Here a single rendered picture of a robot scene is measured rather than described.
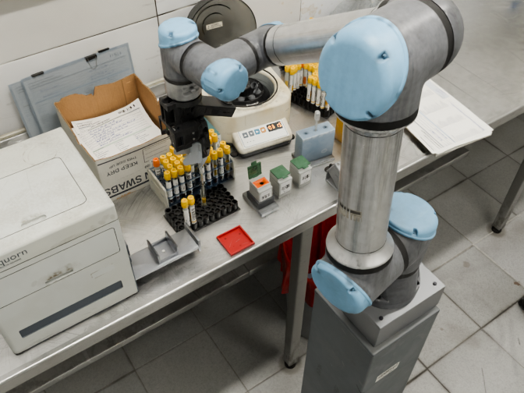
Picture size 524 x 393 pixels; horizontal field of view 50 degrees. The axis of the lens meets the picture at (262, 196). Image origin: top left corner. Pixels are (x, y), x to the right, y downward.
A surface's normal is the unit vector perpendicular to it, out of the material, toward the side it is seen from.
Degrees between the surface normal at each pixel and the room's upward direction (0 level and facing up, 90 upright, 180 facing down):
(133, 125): 2
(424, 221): 9
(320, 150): 90
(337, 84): 81
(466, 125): 1
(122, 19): 90
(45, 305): 90
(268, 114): 90
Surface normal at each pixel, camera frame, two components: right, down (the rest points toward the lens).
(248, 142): 0.19, -0.34
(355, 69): -0.71, 0.39
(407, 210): 0.15, -0.73
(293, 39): -0.78, 0.08
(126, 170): 0.54, 0.58
